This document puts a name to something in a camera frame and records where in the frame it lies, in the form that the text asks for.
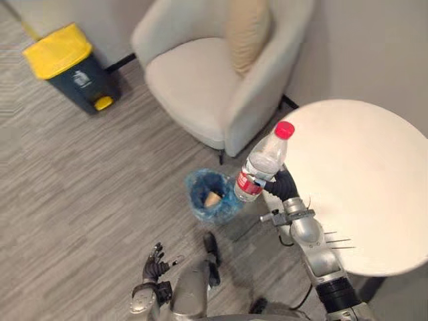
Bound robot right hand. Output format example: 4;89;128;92
249;170;299;203

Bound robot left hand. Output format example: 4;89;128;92
141;243;185;283

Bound clear plastic bottle red cap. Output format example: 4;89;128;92
233;120;296;204

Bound small bin blue bag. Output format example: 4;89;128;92
183;169;247;224

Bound round white tea table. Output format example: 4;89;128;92
262;98;428;302

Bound large grey bin yellow lid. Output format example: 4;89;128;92
21;21;122;116

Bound robot silver legs and feet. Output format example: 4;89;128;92
169;231;314;321

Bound brown paper cup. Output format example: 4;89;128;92
204;191;223;208

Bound beige armchair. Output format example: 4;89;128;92
130;0;318;165

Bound tan ribbed cushion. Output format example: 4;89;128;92
224;0;272;78

